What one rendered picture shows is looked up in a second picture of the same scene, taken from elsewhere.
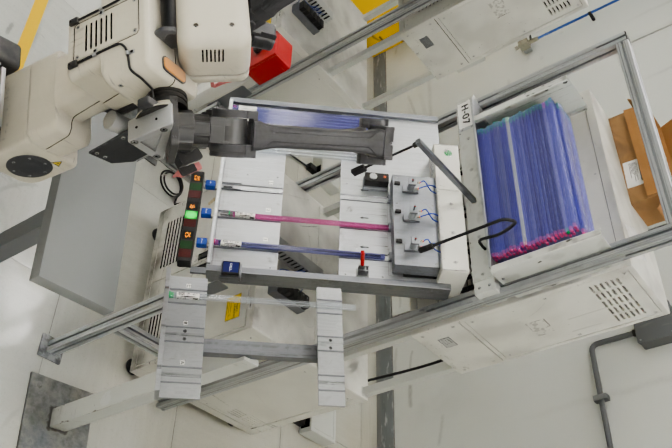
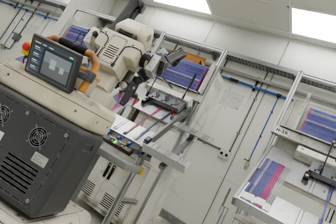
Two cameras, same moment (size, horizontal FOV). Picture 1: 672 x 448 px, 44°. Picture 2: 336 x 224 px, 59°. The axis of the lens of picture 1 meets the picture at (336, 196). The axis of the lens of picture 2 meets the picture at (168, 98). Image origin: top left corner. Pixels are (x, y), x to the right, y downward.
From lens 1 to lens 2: 1.57 m
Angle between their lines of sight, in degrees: 41
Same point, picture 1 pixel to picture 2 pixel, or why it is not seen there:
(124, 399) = (150, 211)
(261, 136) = (168, 58)
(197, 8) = (135, 27)
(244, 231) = (134, 133)
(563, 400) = (196, 152)
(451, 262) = (187, 99)
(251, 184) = (118, 124)
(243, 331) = (150, 170)
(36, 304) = not seen: outside the picture
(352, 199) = (145, 109)
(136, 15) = (121, 38)
